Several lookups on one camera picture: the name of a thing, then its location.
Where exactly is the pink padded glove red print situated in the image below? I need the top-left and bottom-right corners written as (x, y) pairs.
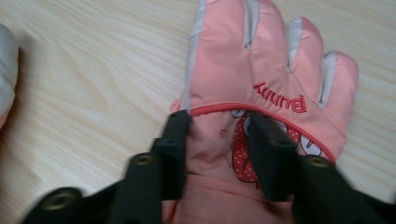
top-left (162, 0), bottom-right (360, 224)

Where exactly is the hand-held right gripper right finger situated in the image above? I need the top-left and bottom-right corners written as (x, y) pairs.
top-left (247, 112), bottom-right (300, 202)

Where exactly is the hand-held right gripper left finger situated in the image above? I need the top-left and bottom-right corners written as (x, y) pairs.
top-left (150, 109), bottom-right (191, 201)

